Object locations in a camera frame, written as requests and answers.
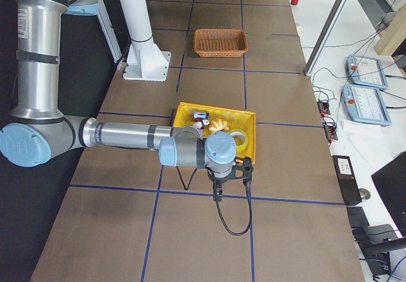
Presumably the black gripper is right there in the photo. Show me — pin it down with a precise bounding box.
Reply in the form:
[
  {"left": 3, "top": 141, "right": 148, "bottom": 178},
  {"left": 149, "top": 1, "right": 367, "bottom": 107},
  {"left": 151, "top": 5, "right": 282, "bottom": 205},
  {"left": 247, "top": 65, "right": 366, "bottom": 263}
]
[{"left": 206, "top": 166, "right": 232, "bottom": 202}]

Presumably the yellow tape roll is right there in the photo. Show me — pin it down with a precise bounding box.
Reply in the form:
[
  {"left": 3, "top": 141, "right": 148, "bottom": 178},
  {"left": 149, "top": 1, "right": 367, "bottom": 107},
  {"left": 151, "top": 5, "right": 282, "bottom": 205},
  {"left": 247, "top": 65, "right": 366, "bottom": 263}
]
[{"left": 229, "top": 130, "right": 249, "bottom": 153}]

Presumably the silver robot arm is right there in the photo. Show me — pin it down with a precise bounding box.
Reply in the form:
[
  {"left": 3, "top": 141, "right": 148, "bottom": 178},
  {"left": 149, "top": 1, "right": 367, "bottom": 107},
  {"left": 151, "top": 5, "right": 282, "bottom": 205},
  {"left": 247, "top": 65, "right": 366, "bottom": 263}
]
[{"left": 1, "top": 0, "right": 238, "bottom": 201}]

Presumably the yellow plastic basket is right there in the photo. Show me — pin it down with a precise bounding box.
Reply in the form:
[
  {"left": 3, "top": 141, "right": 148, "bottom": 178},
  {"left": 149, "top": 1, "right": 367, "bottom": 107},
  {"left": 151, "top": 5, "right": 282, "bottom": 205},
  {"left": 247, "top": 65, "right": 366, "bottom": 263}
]
[{"left": 173, "top": 102, "right": 256, "bottom": 163}]

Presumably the brown wicker basket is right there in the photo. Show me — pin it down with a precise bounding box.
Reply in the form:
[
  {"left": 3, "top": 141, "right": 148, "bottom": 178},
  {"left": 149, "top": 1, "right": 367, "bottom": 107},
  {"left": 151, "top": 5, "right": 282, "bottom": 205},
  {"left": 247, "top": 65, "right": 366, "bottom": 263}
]
[{"left": 193, "top": 29, "right": 248, "bottom": 58}]

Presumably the toy croissant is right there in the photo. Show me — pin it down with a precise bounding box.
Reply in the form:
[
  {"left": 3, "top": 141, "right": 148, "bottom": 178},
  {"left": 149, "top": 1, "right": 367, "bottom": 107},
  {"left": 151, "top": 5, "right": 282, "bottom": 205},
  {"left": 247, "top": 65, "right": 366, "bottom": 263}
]
[{"left": 209, "top": 119, "right": 229, "bottom": 134}]

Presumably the black white toy cow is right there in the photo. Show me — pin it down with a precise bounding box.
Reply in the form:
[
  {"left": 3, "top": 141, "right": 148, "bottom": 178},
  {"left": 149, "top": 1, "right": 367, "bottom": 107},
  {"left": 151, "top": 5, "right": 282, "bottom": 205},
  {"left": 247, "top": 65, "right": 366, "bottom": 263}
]
[{"left": 193, "top": 119, "right": 210, "bottom": 129}]

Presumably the black box with label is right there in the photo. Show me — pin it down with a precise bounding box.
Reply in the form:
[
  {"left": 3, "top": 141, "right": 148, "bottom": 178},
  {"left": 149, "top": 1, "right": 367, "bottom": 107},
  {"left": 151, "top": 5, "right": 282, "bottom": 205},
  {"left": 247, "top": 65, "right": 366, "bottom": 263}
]
[{"left": 332, "top": 155, "right": 362, "bottom": 206}]

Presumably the lower teach pendant tablet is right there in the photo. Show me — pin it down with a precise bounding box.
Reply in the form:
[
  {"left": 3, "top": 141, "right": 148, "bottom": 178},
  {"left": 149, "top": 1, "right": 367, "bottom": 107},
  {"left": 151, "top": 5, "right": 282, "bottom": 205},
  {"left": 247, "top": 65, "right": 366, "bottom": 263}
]
[{"left": 342, "top": 84, "right": 391, "bottom": 127}]

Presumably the teach pendant tablet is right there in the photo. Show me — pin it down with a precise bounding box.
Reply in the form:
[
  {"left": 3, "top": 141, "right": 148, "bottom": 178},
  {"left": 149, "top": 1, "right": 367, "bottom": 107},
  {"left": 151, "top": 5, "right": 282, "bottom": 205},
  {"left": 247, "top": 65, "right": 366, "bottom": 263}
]
[
  {"left": 347, "top": 54, "right": 388, "bottom": 90},
  {"left": 342, "top": 84, "right": 391, "bottom": 127}
]

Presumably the upper teach pendant tablet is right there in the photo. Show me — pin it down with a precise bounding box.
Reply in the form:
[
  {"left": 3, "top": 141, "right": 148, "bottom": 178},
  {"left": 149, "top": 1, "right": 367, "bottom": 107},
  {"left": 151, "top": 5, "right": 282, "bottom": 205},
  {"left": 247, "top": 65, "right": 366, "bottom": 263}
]
[{"left": 347, "top": 54, "right": 388, "bottom": 90}]

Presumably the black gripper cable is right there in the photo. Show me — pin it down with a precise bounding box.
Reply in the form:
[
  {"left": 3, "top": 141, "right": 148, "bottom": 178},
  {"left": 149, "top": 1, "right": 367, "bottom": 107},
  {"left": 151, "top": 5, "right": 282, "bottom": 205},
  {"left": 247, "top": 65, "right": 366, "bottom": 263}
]
[{"left": 176, "top": 164, "right": 253, "bottom": 236}]

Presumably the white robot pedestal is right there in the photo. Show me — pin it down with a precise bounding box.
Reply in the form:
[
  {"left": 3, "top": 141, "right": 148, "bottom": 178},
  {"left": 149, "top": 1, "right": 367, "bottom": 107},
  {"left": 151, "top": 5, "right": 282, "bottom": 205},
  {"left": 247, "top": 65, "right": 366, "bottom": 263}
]
[{"left": 120, "top": 0, "right": 171, "bottom": 82}]

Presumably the aluminium frame post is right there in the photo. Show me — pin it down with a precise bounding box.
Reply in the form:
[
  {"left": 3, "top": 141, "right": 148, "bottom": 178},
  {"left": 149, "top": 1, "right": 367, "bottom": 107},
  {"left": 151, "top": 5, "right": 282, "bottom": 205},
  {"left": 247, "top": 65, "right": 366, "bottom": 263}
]
[{"left": 303, "top": 0, "right": 348, "bottom": 77}]

